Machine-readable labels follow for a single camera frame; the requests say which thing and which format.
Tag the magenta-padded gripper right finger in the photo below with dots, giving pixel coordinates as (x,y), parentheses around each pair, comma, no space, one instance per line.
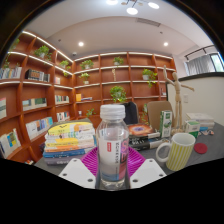
(148,173)

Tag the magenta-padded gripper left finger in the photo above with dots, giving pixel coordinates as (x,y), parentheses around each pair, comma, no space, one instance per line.
(76,173)

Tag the clear plastic water bottle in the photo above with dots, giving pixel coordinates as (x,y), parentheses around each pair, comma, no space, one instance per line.
(112,146)

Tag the stack of colourful books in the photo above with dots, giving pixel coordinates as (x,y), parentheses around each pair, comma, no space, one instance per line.
(68,140)

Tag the yellow striped mug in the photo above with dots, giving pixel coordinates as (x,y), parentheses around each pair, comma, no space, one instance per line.
(180,153)

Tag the tall green white carton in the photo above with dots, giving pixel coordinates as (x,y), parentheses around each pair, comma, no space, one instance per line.
(166,124)

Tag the flat round red coaster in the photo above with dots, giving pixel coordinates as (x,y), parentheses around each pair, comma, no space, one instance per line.
(201,148)

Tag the dark blue office chair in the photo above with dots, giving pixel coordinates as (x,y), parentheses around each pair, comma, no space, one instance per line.
(132,113)

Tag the small green white box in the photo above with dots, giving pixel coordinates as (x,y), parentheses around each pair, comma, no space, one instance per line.
(192,128)

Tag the round colourful sticker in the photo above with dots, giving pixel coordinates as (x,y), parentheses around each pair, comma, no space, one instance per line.
(203,132)
(210,132)

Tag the stack of white books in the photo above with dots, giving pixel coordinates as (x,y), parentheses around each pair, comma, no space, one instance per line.
(201,120)

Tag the wooden artist mannequin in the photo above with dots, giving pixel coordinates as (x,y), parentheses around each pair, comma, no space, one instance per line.
(177,96)

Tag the wooden shelf unit with books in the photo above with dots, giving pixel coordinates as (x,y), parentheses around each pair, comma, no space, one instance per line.
(43,90)

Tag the grey curtain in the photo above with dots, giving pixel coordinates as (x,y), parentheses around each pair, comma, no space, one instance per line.
(199,65)

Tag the recessed ceiling downlight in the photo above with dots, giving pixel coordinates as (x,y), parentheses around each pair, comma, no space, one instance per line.
(165,44)
(81,44)

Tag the black framed window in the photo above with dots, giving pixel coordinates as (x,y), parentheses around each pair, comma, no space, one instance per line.
(217,62)

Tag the ceiling air vent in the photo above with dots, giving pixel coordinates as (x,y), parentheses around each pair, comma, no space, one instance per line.
(148,22)

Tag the branched ceiling light fixture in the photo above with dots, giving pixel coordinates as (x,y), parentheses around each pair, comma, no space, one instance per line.
(132,10)

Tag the white wall switch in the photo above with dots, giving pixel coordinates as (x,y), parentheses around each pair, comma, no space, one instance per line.
(185,98)

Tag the black curtain rail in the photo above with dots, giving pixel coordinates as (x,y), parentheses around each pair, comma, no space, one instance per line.
(200,51)

